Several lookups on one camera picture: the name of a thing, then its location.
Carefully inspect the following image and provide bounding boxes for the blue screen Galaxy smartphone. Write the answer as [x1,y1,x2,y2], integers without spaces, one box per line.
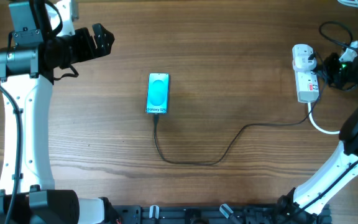
[145,73,170,114]

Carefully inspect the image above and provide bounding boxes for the black USB charging cable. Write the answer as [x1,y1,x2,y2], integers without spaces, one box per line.
[152,51,328,166]

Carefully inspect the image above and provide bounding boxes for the white power strip cord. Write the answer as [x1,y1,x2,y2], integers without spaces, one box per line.
[307,0,358,136]

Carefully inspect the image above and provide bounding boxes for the white power strip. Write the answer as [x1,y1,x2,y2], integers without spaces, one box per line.
[292,44,319,103]

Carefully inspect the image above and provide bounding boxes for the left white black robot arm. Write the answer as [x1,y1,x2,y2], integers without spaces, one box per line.
[0,0,121,223]

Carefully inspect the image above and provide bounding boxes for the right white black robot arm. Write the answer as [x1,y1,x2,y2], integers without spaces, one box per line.
[273,56,358,223]

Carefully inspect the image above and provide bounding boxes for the white USB charger plug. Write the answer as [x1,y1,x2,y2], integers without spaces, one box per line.
[292,54,317,72]

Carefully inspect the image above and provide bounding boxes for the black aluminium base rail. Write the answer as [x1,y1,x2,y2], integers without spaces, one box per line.
[104,203,332,224]

